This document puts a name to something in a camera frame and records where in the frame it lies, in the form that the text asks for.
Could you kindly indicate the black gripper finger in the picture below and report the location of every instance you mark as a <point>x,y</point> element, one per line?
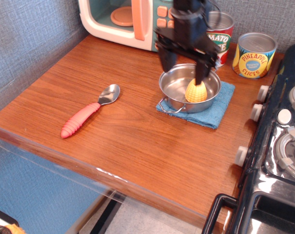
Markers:
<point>167,58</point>
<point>203,67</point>

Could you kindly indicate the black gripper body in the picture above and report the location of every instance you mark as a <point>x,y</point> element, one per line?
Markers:
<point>188,36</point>

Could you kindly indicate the yellow toy corn piece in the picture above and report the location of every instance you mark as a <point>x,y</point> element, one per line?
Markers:
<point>196,93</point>

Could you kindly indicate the stainless steel pot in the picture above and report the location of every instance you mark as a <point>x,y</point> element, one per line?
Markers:
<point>173,85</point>

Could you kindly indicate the tomato sauce can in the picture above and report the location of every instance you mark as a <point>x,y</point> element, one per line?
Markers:
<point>220,32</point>

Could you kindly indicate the blue folded cloth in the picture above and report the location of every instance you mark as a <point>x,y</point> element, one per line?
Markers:
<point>210,117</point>

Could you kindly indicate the toy microwave teal white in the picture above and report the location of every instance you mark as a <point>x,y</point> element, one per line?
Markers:
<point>127,22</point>

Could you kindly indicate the pineapple slices can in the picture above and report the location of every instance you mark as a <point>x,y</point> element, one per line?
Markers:
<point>254,55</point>

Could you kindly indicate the white stove knob top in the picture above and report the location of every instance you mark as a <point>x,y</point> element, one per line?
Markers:
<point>262,93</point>

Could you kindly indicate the white stove knob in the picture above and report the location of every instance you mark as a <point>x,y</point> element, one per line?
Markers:
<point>241,155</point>
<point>262,93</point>
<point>256,112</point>

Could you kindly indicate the white stove knob middle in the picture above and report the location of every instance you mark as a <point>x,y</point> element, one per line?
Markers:
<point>256,112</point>

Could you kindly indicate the white stove knob bottom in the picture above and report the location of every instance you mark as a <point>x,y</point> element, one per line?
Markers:
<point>241,155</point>

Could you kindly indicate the black toy stove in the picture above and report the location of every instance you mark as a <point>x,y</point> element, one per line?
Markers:
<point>266,200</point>

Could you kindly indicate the orange plush object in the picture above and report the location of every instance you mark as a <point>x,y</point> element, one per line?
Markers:
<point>14,229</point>

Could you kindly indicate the red handled metal spoon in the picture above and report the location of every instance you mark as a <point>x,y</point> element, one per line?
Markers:
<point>108,96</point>

